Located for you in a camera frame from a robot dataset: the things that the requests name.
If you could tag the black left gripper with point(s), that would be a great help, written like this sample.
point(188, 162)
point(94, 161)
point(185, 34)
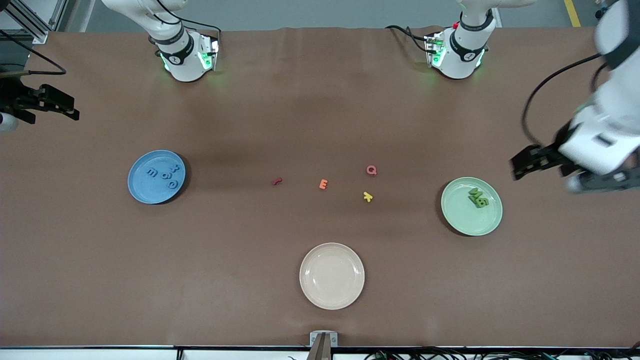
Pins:
point(559, 145)

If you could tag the white table edge rail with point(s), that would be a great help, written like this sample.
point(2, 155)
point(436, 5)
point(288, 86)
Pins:
point(100, 354)

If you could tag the green foam letter N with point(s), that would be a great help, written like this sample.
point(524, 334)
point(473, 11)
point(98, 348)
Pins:
point(475, 192)

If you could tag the orange foam letter E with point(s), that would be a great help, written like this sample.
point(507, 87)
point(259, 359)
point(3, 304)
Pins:
point(321, 184)

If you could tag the green round plate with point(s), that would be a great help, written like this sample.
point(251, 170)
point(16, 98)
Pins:
point(465, 222)

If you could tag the dark red foam letter I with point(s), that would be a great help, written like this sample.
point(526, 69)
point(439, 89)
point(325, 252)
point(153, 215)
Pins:
point(276, 182)

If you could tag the blue foam letter m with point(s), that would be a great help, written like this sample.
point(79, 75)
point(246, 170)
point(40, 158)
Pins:
point(152, 173)

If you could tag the beige round plate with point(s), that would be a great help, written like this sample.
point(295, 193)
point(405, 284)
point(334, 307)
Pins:
point(332, 276)

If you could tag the blue round plate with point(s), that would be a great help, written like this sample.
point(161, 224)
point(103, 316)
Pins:
point(145, 192)

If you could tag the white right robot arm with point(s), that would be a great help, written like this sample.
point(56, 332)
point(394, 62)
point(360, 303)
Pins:
point(185, 60)

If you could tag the aluminium frame profile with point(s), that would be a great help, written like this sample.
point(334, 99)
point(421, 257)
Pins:
point(35, 31)

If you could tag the blue foam letter e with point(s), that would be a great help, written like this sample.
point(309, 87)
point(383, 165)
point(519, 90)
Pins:
point(169, 184)

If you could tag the yellow foam letter K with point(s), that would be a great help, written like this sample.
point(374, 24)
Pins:
point(367, 197)

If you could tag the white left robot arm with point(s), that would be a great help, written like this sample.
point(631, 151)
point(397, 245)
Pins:
point(610, 125)

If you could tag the green foam letter B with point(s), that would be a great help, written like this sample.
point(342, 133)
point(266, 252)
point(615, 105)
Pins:
point(481, 202)

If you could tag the blue foam digit nine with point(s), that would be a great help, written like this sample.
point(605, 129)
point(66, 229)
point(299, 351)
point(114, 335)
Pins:
point(163, 175)

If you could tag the grey metal camera mount bracket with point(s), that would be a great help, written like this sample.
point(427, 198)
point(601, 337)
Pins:
point(315, 340)

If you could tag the brown table cover cloth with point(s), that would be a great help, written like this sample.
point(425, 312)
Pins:
point(100, 275)

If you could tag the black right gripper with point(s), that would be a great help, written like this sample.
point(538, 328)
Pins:
point(10, 96)

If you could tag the pink foam letter Q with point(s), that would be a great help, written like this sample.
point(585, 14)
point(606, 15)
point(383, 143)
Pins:
point(368, 169)

